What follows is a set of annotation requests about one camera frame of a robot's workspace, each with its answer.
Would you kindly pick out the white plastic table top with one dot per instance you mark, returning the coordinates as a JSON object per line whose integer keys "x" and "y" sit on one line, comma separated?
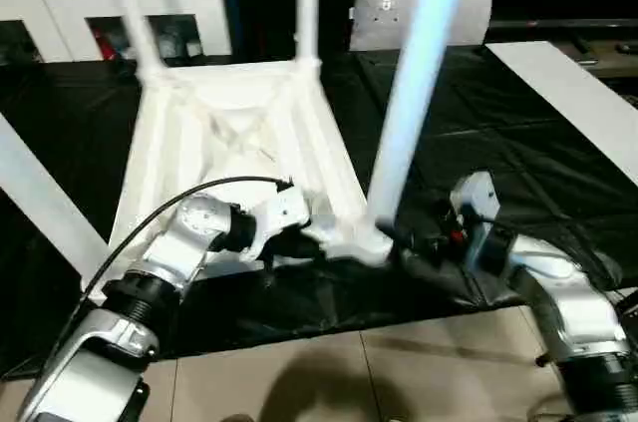
{"x": 229, "y": 143}

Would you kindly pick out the white plastic table leg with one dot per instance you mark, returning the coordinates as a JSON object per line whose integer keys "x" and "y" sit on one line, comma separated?
{"x": 135, "y": 13}
{"x": 307, "y": 3}
{"x": 414, "y": 93}
{"x": 45, "y": 198}

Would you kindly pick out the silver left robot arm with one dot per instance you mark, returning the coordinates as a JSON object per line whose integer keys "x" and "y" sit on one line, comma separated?
{"x": 140, "y": 292}

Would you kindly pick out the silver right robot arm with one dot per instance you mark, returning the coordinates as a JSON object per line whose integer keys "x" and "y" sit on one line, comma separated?
{"x": 568, "y": 302}

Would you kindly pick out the black work mat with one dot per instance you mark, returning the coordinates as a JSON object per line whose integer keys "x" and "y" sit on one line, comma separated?
{"x": 478, "y": 133}

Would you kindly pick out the white flat sheet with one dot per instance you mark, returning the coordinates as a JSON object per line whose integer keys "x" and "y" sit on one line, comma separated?
{"x": 568, "y": 93}

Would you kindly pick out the grey cushion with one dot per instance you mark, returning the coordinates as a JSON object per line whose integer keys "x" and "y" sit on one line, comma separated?
{"x": 459, "y": 8}

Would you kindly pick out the white cabinet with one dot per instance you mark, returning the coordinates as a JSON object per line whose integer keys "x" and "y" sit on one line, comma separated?
{"x": 60, "y": 3}

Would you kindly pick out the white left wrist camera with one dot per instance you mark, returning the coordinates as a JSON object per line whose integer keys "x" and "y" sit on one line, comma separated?
{"x": 279, "y": 217}

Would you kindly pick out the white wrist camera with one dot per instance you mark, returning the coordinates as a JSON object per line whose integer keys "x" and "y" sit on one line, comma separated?
{"x": 477, "y": 198}
{"x": 279, "y": 217}

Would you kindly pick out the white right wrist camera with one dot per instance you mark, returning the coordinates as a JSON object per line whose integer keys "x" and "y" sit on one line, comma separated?
{"x": 477, "y": 198}

